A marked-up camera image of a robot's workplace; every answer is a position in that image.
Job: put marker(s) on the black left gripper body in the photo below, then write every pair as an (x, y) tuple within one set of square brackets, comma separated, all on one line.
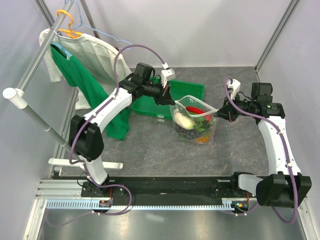
[(157, 92)]

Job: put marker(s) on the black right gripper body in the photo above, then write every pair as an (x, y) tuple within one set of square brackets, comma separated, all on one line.
[(233, 112)]

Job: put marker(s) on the white radish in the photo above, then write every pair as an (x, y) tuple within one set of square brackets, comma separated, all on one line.
[(182, 120)]

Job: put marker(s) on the red chili pepper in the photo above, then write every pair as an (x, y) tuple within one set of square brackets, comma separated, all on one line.
[(196, 111)]

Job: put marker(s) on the green chili pepper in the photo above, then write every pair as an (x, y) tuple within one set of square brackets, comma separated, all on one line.
[(197, 118)]

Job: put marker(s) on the clear dotted zip top bag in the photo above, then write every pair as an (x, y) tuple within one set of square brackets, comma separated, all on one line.
[(190, 100)]

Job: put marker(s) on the orange carrot with green leaves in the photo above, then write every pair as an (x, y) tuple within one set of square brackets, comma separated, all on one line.
[(205, 132)]

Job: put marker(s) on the dark purple grape bunch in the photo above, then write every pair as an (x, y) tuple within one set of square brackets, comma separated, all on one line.
[(187, 134)]

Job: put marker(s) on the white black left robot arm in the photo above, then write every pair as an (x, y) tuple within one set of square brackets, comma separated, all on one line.
[(85, 134)]

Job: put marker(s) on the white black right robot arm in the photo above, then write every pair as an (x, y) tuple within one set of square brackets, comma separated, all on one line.
[(285, 186)]

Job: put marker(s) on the green plastic tray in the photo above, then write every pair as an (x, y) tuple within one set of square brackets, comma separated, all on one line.
[(146, 105)]

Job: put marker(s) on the white t-shirt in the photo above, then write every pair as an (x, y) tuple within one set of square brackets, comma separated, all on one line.
[(96, 55)]

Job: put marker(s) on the green t-shirt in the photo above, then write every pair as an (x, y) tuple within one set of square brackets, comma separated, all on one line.
[(78, 76)]

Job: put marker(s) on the teal clothes hanger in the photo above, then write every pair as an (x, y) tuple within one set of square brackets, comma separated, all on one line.
[(61, 50)]

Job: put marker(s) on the orange clothes hanger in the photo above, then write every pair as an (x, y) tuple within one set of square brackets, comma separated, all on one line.
[(70, 32)]

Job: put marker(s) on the silver clothes rack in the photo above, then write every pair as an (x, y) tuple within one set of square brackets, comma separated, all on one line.
[(24, 145)]

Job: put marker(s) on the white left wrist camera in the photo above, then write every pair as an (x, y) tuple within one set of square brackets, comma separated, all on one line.
[(166, 74)]

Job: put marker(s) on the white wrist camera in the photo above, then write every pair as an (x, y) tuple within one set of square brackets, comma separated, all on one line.
[(233, 87), (166, 74)]

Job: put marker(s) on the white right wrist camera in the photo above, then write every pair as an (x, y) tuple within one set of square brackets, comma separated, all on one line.
[(233, 87)]

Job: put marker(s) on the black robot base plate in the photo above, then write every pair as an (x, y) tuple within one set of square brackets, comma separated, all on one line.
[(212, 186)]

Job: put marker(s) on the blue wire hanger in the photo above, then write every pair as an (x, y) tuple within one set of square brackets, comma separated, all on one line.
[(86, 19)]

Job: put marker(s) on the white slotted cable duct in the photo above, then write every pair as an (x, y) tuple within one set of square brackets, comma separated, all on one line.
[(144, 204)]

